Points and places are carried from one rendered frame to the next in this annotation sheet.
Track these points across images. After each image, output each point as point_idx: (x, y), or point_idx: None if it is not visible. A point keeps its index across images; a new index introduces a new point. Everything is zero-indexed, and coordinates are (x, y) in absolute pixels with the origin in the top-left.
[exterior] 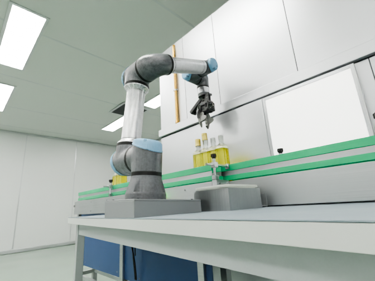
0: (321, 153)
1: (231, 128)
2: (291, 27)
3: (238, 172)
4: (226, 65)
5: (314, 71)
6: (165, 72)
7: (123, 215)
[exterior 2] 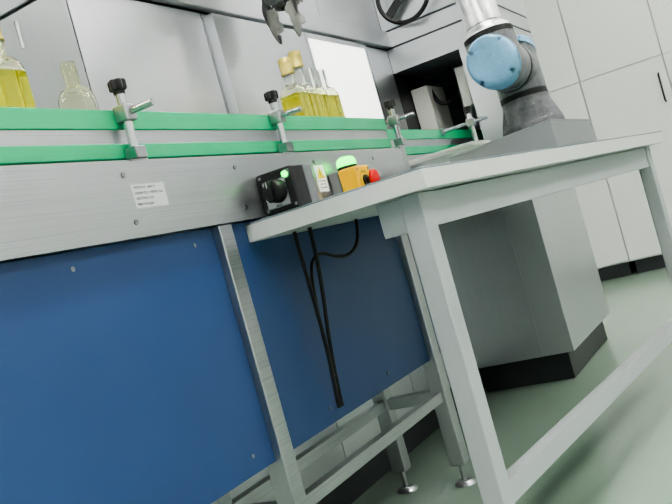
0: (420, 137)
1: (275, 62)
2: None
3: None
4: None
5: (340, 30)
6: None
7: (583, 139)
